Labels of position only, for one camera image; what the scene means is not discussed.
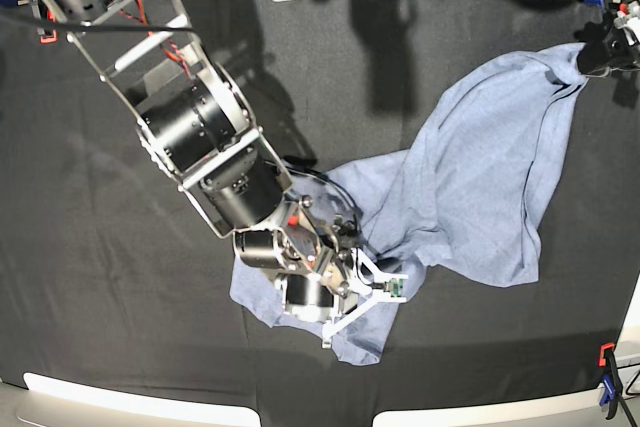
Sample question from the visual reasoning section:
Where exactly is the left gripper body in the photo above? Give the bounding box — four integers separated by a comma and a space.
574, 12, 639, 77

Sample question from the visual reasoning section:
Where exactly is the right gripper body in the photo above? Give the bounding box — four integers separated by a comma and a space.
233, 196, 359, 324

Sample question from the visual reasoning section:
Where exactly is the light blue t-shirt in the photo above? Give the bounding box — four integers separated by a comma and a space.
228, 42, 596, 367

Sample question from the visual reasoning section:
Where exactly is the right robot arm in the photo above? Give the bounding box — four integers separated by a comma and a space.
41, 0, 405, 344

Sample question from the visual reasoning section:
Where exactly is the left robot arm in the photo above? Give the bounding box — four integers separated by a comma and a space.
576, 0, 639, 77

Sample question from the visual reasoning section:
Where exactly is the black table cloth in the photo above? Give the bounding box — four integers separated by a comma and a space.
1, 0, 639, 426

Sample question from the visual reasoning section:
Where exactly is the clamp bottom right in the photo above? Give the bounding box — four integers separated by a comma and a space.
598, 342, 623, 420

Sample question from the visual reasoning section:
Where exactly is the red clamp top left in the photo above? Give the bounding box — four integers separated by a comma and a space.
29, 0, 59, 45

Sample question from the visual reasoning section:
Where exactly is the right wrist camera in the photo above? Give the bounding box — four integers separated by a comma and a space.
386, 274, 408, 303

